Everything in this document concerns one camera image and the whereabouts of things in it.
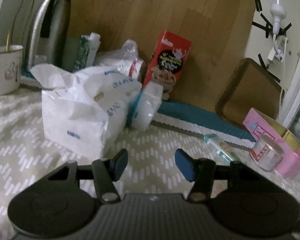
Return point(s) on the green white carton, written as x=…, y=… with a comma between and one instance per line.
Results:
x=86, y=53

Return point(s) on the silver thermos flask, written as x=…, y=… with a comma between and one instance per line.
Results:
x=47, y=34

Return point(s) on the red cereal box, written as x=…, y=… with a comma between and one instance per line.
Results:
x=167, y=61

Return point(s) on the brown tray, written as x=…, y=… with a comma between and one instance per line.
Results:
x=250, y=86

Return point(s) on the teal orange small box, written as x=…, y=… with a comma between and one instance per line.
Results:
x=223, y=151

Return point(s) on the small round tin can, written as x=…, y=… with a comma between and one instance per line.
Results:
x=266, y=153

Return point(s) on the wooden board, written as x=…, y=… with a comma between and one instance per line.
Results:
x=217, y=29

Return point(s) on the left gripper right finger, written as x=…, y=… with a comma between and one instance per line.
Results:
x=200, y=172

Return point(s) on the white tissue pack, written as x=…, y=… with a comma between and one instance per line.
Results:
x=85, y=111

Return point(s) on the clear plastic bag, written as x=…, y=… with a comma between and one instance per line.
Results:
x=126, y=60

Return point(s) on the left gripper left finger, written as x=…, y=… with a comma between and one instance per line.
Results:
x=107, y=171

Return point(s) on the chevron patterned tablecloth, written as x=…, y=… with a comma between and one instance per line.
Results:
x=26, y=155

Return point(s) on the white blue wipes pack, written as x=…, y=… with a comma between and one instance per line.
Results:
x=147, y=105

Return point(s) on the pink tin box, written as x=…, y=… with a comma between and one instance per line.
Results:
x=258, y=123

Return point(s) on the white enamel mug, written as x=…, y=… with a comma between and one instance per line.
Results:
x=10, y=67

